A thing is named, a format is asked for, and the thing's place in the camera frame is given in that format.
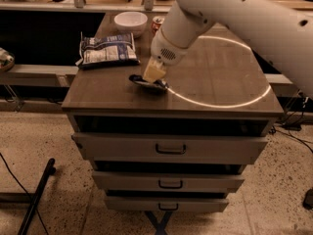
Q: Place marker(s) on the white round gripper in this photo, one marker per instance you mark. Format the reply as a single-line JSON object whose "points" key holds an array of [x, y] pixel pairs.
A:
{"points": [[163, 50]]}

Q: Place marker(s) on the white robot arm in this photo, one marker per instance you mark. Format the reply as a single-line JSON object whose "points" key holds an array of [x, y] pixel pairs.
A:
{"points": [[283, 37]]}

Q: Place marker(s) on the round tray at left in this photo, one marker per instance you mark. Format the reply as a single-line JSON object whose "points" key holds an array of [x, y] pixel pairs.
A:
{"points": [[7, 60]]}

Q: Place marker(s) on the grey drawer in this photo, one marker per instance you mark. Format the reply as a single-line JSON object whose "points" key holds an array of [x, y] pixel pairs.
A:
{"points": [[165, 204], [219, 150], [165, 182]]}

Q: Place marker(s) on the middle grey drawer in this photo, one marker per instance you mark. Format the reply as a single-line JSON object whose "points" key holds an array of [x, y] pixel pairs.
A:
{"points": [[165, 182]]}

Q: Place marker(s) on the grey drawer cabinet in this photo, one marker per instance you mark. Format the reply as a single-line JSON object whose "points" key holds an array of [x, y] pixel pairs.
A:
{"points": [[217, 90]]}

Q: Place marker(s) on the orange soda can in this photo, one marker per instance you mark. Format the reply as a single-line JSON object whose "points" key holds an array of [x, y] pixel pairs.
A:
{"points": [[156, 23]]}

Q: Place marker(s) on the blue rxbar snack bar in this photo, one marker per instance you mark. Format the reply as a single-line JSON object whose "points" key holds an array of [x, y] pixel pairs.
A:
{"points": [[157, 86]]}

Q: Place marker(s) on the black metal floor bar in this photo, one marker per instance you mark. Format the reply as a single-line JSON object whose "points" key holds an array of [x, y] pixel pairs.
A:
{"points": [[35, 199]]}

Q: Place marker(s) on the bottom grey drawer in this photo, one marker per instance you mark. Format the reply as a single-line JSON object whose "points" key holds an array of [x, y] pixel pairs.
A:
{"points": [[165, 204]]}

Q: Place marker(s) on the blue white chip bag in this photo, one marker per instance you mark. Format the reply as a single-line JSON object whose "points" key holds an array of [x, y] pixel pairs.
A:
{"points": [[106, 52]]}

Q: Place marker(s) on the top grey drawer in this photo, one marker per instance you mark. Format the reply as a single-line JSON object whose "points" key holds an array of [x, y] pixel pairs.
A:
{"points": [[219, 150]]}

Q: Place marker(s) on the white ceramic bowl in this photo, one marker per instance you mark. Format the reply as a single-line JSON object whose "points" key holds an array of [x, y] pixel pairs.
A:
{"points": [[131, 22]]}

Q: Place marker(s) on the grey metal side rail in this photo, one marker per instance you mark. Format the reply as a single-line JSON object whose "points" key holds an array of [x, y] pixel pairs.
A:
{"points": [[39, 75]]}

